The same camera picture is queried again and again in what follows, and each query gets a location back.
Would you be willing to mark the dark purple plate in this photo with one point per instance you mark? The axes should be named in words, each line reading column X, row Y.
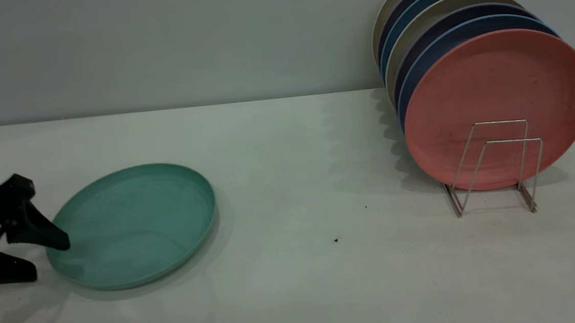
column 403, row 3
column 436, row 30

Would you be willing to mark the green plate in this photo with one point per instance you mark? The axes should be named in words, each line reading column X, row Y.
column 138, row 224

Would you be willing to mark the pink plate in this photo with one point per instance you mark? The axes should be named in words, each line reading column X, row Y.
column 492, row 84

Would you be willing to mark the navy plate with blue rim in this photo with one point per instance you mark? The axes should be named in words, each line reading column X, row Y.
column 438, row 51

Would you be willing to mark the beige plate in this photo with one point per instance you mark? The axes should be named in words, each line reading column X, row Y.
column 392, row 0
column 422, row 20

